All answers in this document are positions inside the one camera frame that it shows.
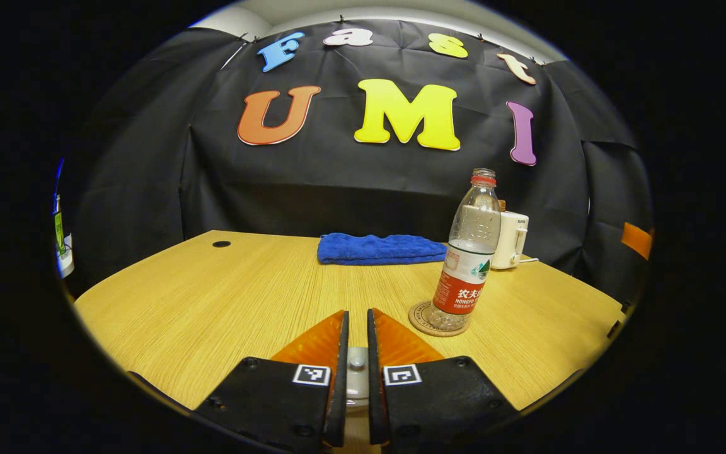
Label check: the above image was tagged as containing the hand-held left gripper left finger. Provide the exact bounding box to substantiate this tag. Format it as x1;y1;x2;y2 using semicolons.
190;310;350;451

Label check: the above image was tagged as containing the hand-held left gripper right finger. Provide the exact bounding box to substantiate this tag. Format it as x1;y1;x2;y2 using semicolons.
367;308;521;451

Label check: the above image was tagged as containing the round brown coaster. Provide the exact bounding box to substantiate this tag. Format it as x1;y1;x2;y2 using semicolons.
408;301;471;338

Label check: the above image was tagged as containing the clear water bottle red label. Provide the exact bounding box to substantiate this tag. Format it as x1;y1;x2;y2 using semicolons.
429;168;502;332

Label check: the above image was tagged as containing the green drink bottle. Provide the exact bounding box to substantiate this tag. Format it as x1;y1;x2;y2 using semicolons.
53;194;67;259

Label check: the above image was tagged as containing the white toaster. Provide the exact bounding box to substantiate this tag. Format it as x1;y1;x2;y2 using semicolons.
491;210;529;271

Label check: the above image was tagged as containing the blue towel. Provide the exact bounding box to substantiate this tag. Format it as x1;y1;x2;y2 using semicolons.
317;233;449;266

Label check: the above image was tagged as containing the black backdrop cloth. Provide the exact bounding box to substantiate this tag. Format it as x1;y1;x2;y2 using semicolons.
64;19;654;297

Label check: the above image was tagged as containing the white side table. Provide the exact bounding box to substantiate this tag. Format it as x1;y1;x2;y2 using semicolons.
57;233;76;279

